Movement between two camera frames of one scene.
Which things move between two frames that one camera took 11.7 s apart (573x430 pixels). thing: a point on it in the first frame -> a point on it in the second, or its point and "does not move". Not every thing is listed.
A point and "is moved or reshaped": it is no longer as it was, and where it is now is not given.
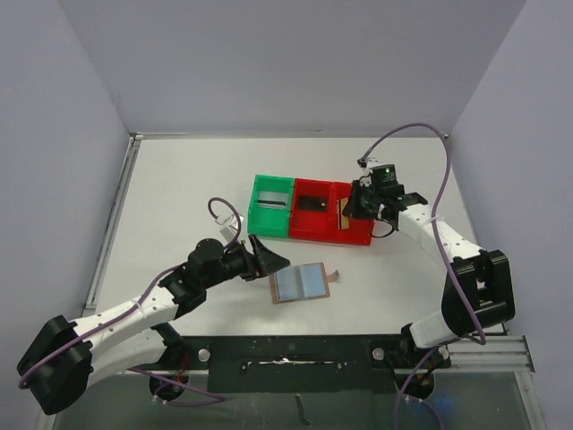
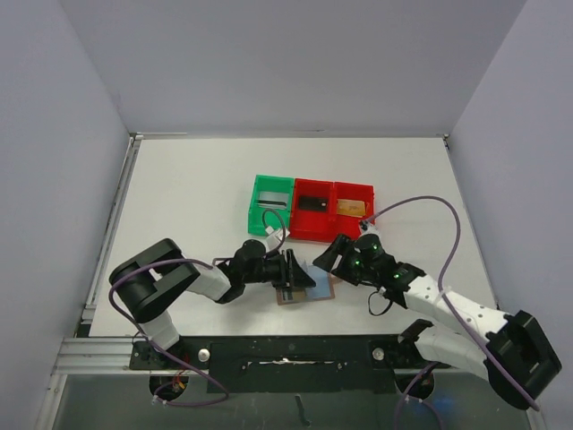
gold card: (343, 220) is moved or reshaped
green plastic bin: (269, 208) does not move
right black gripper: (359, 204) -> (341, 258)
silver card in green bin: (273, 200) does not move
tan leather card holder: (301, 281) does not move
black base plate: (295, 363) does not move
